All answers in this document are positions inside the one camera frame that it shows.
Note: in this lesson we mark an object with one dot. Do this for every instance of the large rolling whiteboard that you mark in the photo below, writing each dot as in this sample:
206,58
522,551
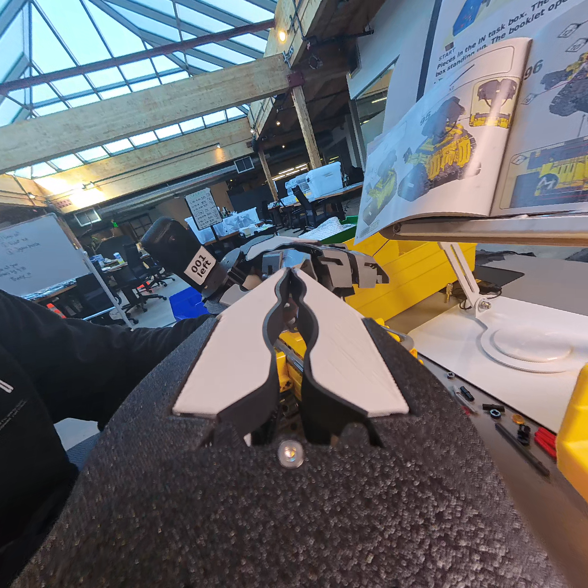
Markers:
36,255

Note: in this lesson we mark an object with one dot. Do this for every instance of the small set of keys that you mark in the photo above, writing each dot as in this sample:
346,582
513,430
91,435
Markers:
449,292

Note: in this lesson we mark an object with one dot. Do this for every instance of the blue plastic bin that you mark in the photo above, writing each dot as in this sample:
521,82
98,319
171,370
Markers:
188,303

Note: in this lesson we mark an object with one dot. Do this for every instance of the black brick connector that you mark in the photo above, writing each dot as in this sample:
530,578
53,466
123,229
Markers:
494,410

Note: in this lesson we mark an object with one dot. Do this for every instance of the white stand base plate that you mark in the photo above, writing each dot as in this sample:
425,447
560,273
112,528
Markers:
459,363

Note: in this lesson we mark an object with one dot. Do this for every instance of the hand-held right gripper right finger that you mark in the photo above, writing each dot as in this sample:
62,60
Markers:
353,358

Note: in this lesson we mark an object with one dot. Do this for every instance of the red brick pieces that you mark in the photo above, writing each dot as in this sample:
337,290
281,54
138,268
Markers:
545,443

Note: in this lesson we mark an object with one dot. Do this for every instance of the stack of white storage bins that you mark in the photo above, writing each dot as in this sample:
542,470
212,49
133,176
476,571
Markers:
317,181

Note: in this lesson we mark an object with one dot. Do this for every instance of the wall air vent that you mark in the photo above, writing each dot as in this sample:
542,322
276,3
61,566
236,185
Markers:
244,164

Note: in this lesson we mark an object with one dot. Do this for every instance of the grey desk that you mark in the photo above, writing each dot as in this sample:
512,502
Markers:
556,289

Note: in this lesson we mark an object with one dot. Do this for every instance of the black desk mat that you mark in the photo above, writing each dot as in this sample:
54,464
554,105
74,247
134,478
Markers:
498,278

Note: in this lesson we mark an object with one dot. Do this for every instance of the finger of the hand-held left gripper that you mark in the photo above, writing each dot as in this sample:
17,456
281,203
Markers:
234,296
264,246

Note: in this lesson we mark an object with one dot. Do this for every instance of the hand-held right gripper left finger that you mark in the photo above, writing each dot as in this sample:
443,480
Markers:
229,353

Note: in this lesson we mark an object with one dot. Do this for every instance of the open building instruction booklet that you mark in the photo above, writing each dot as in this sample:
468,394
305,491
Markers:
441,151

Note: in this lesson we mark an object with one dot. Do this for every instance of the black office chair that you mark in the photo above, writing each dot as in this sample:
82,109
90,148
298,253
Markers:
138,275
308,206

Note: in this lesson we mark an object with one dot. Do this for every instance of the black brick bush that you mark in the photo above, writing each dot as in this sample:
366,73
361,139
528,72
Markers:
524,434

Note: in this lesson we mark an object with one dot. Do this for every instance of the printed task sheet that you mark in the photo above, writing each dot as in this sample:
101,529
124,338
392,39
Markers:
496,27

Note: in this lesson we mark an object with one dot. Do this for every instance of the small white sign board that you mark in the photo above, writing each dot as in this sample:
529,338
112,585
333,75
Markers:
203,209

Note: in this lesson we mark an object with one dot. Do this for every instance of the small yellow plastic bin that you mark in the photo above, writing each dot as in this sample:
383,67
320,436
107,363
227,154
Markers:
574,427

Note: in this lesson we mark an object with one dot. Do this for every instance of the large yellow plastic bin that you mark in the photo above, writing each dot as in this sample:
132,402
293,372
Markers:
413,271

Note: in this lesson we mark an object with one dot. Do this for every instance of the white bubble wrap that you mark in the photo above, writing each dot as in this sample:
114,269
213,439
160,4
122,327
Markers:
321,229

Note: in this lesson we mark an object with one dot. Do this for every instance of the green plastic bin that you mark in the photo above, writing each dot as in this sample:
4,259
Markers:
342,229

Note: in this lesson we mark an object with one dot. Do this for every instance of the black brick pin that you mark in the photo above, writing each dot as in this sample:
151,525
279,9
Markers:
466,393

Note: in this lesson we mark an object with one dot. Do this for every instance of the orange round brick piece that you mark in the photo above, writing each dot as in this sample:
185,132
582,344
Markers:
518,419

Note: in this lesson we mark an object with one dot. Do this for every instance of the person's left forearm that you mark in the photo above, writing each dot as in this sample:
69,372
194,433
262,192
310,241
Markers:
92,358

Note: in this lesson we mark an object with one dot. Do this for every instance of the long black axle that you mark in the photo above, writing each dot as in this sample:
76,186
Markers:
523,450

